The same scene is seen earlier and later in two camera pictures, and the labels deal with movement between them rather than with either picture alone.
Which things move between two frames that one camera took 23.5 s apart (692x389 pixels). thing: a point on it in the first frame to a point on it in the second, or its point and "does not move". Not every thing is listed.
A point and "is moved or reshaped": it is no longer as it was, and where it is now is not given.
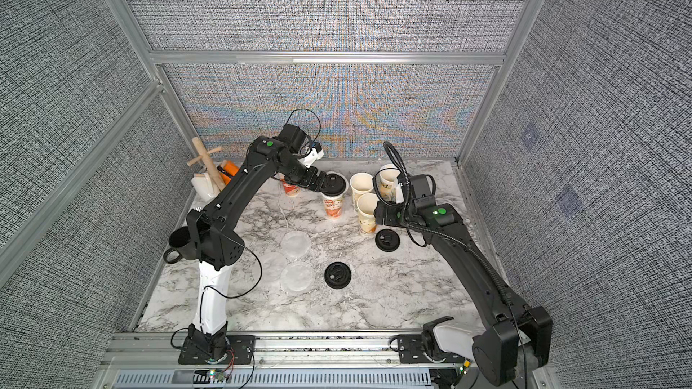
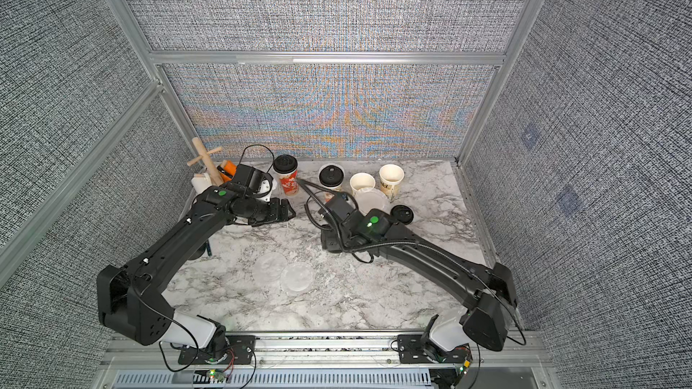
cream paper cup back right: (387, 182) does not move
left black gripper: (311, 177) to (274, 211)
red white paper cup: (333, 204) is moved or reshaped
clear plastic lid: (295, 244) to (368, 199)
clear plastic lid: (296, 276) does not move
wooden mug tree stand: (208, 162) does not move
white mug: (204, 186) does not move
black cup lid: (334, 185) is moved or reshaped
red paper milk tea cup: (290, 189) does not move
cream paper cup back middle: (360, 184) does not move
